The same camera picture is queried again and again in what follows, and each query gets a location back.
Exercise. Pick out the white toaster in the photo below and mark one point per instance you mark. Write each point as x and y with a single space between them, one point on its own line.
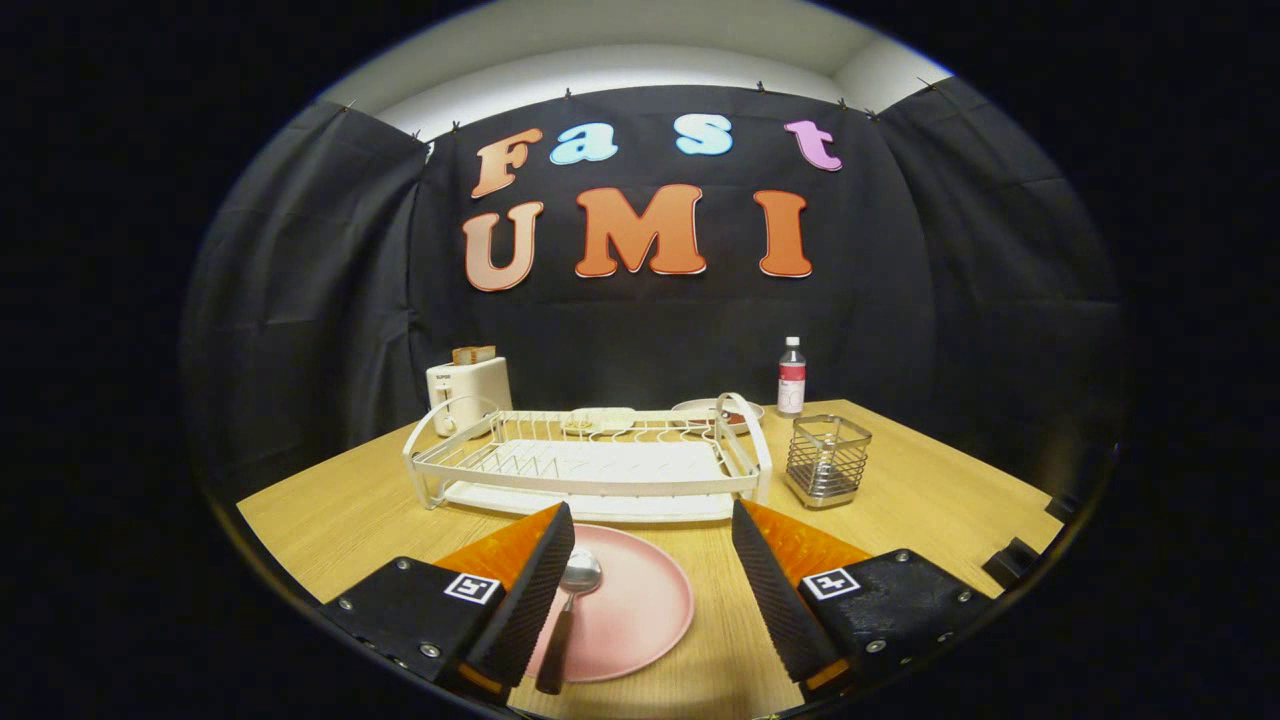
475 390

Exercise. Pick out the pink plate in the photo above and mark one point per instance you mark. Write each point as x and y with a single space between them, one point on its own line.
640 610

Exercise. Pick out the small white condiment dish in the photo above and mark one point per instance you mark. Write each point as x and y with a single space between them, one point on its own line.
600 416

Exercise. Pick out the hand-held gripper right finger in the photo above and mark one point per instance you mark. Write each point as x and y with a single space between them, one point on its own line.
775 590

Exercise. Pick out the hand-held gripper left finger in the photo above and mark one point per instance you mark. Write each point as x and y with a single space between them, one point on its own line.
530 600

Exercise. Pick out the black clamp block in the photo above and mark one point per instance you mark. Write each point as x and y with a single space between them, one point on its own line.
1062 507
1012 562

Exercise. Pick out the clear plastic water bottle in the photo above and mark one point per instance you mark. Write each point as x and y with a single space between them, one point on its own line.
791 385

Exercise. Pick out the white plate with meat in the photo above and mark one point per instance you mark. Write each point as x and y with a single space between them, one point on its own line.
700 406

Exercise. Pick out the black backdrop cloth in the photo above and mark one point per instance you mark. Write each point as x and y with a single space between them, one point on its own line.
640 340

